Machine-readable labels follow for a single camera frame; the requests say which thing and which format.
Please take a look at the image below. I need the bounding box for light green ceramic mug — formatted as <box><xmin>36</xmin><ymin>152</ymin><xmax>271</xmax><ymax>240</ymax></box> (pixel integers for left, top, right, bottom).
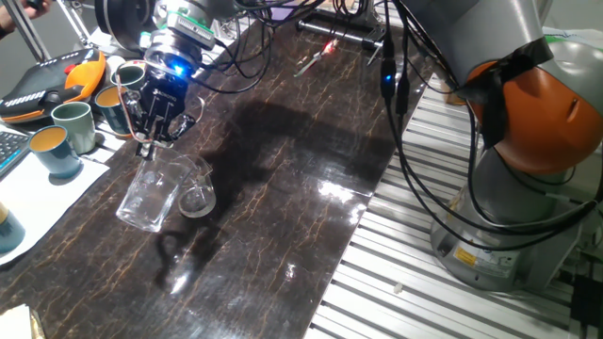
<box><xmin>50</xmin><ymin>101</ymin><xmax>97</xmax><ymax>155</ymax></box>

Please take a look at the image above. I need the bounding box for black keyboard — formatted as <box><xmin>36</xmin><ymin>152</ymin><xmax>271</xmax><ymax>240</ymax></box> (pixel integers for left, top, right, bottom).
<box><xmin>0</xmin><ymin>130</ymin><xmax>32</xmax><ymax>179</ymax></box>

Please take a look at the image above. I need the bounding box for dark blue handled mug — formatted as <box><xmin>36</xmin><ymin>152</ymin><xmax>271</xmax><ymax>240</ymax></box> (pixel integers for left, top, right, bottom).
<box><xmin>93</xmin><ymin>85</ymin><xmax>134</xmax><ymax>138</ymax></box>

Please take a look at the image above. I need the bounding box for dark green ceramic mug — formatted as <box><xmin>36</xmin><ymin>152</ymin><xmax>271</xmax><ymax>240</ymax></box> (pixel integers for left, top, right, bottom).
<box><xmin>109</xmin><ymin>65</ymin><xmax>147</xmax><ymax>91</ymax></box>

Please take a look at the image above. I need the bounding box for bare operator hand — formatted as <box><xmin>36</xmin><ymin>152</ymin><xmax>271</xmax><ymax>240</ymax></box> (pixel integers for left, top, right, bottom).
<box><xmin>0</xmin><ymin>0</ymin><xmax>54</xmax><ymax>34</ymax></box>

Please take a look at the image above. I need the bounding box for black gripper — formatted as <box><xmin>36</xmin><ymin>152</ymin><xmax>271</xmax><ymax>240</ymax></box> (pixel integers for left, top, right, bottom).
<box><xmin>120</xmin><ymin>64</ymin><xmax>198</xmax><ymax>160</ymax></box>

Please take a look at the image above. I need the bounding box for cable adapter with red light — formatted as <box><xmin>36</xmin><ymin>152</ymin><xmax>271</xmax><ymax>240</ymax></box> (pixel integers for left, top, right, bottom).
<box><xmin>294</xmin><ymin>40</ymin><xmax>338</xmax><ymax>79</ymax></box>

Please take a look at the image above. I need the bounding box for clear glass beaker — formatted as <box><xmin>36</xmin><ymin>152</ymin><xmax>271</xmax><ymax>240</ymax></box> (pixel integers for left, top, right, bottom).
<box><xmin>176</xmin><ymin>153</ymin><xmax>219</xmax><ymax>219</ymax></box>

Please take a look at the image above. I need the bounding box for blue mug yellow inside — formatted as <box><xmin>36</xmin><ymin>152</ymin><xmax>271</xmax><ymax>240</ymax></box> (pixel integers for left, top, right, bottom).
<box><xmin>27</xmin><ymin>125</ymin><xmax>84</xmax><ymax>180</ymax></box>

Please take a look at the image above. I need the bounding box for white paper sheet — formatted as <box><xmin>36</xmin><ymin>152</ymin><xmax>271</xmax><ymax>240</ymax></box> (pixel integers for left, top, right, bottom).
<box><xmin>0</xmin><ymin>124</ymin><xmax>110</xmax><ymax>267</ymax></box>

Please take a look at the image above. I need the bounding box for dark marble pattern mat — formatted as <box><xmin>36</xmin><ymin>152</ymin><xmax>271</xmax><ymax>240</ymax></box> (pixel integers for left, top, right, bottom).
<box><xmin>0</xmin><ymin>8</ymin><xmax>431</xmax><ymax>339</ymax></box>

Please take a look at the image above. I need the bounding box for black round disc device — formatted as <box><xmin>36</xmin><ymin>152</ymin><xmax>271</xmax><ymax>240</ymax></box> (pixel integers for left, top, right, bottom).
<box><xmin>93</xmin><ymin>0</ymin><xmax>161</xmax><ymax>52</ymax></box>

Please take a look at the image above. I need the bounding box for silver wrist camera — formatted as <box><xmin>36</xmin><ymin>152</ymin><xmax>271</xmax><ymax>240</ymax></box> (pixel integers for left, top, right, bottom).
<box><xmin>162</xmin><ymin>11</ymin><xmax>218</xmax><ymax>51</ymax></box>

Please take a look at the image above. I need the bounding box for black orange teach pendant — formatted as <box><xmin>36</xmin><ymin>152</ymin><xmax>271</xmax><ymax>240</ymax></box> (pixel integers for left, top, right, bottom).
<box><xmin>0</xmin><ymin>46</ymin><xmax>107</xmax><ymax>124</ymax></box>

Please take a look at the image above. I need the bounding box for purple cloth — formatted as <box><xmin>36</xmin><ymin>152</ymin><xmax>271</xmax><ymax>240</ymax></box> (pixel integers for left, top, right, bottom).
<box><xmin>270</xmin><ymin>0</ymin><xmax>293</xmax><ymax>20</ymax></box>

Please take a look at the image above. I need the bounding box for black power box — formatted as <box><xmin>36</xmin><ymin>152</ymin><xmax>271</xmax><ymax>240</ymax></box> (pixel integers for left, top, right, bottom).
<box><xmin>569</xmin><ymin>272</ymin><xmax>603</xmax><ymax>331</ymax></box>

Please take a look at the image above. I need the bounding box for metal tripod leg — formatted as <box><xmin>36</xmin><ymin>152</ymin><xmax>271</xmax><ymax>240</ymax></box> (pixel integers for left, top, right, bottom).
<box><xmin>56</xmin><ymin>0</ymin><xmax>93</xmax><ymax>48</ymax></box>
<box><xmin>2</xmin><ymin>0</ymin><xmax>52</xmax><ymax>62</ymax></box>

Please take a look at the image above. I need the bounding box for blue mug tan rim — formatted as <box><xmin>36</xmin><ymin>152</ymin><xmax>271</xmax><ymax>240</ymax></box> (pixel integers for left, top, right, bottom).
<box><xmin>0</xmin><ymin>202</ymin><xmax>26</xmax><ymax>254</ymax></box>

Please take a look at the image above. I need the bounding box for clear glass mug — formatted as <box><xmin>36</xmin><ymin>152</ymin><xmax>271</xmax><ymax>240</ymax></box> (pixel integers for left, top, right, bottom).
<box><xmin>115</xmin><ymin>145</ymin><xmax>197</xmax><ymax>234</ymax></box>

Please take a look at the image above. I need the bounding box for white paper stack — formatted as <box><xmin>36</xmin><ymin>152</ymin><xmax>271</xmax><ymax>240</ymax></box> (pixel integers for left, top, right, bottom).
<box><xmin>0</xmin><ymin>303</ymin><xmax>46</xmax><ymax>339</ymax></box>

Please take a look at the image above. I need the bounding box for black cable with blue light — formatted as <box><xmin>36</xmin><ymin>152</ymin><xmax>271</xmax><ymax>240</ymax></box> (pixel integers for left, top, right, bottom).
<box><xmin>379</xmin><ymin>0</ymin><xmax>603</xmax><ymax>253</ymax></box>

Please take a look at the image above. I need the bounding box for black tape strap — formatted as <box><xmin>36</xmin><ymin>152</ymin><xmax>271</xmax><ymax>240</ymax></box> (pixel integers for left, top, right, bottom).
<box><xmin>456</xmin><ymin>36</ymin><xmax>555</xmax><ymax>150</ymax></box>

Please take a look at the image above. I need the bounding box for black metal clamp stand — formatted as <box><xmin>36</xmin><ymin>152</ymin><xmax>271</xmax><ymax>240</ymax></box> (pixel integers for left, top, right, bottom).
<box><xmin>295</xmin><ymin>8</ymin><xmax>388</xmax><ymax>66</ymax></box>

